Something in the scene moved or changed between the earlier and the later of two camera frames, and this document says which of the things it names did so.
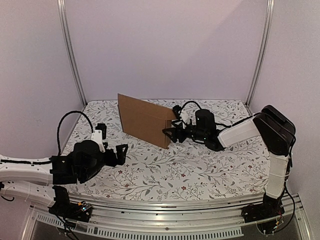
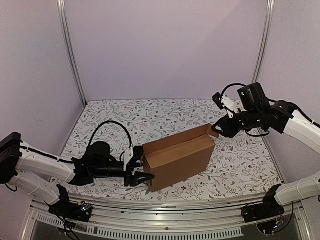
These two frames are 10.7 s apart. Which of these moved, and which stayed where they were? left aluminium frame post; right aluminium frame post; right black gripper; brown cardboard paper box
Moved: brown cardboard paper box; right black gripper
Stayed: right aluminium frame post; left aluminium frame post
